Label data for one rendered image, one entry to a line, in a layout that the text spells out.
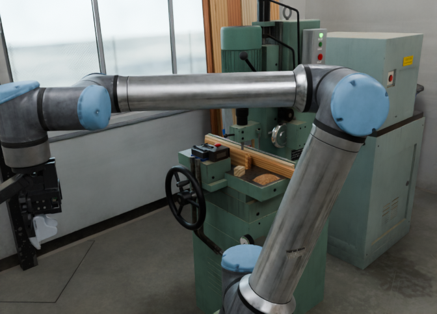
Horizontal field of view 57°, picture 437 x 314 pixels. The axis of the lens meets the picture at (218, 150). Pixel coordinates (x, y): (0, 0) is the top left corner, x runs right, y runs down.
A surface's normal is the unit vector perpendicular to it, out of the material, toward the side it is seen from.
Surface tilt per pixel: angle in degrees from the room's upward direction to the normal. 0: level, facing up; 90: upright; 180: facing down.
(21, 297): 0
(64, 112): 87
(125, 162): 90
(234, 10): 87
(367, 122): 84
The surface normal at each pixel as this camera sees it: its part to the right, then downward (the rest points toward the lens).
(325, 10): -0.75, 0.24
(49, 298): -0.03, -0.95
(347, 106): 0.09, 0.22
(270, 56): 0.63, 0.24
